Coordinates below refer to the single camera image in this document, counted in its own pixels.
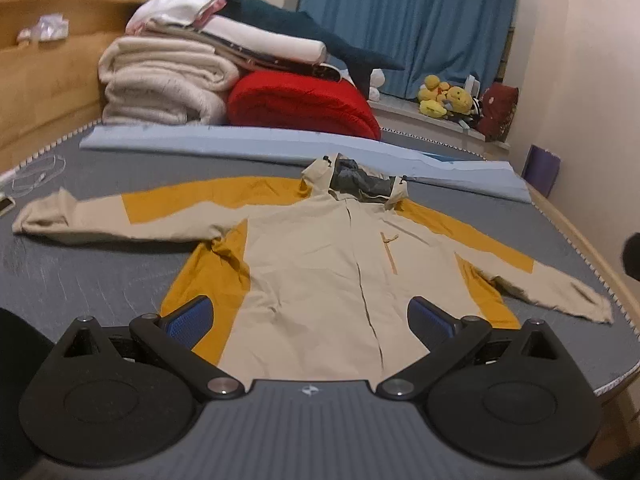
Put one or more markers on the grey quilted mattress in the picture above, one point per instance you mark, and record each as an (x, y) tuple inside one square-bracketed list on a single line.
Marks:
[(50, 284)]

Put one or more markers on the white folded clothes stack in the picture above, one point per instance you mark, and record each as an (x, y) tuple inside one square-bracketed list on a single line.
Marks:
[(250, 47)]

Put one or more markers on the red folded blanket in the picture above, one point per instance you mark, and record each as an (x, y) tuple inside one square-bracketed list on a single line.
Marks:
[(291, 101)]

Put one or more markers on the yellow plush toys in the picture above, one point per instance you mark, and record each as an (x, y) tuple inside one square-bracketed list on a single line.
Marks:
[(440, 100)]

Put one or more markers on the wooden bed frame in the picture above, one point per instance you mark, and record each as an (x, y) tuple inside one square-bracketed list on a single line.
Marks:
[(619, 397)]

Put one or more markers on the light blue folded sheet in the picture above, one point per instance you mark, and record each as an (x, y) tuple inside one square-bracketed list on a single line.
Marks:
[(297, 147)]

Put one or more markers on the blue curtain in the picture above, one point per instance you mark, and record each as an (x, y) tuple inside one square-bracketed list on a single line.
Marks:
[(451, 39)]

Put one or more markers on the dark teal shark plush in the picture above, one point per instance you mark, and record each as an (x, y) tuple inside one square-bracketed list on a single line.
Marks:
[(359, 62)]

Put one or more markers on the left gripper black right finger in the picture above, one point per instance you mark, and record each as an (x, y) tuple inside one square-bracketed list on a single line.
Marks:
[(451, 343)]

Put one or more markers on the white plush toy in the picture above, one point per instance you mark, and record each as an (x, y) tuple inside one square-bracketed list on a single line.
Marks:
[(377, 79)]

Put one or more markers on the crumpled white plastic bag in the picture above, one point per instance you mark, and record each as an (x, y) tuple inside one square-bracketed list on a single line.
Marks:
[(51, 27)]

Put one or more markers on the phone on mattress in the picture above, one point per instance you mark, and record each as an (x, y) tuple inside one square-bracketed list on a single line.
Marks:
[(6, 204)]

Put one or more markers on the beige and yellow hooded jacket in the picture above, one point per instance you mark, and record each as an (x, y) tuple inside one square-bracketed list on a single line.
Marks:
[(310, 279)]

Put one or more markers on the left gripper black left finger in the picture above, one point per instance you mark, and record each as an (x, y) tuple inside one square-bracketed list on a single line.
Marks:
[(172, 339)]

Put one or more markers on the wooden bed headboard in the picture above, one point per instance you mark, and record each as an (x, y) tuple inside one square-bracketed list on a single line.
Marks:
[(49, 89)]

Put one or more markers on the cream folded blanket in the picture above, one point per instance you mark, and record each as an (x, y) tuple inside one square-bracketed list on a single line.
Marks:
[(172, 82)]

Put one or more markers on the purple bag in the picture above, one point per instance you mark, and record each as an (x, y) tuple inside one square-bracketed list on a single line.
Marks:
[(541, 169)]

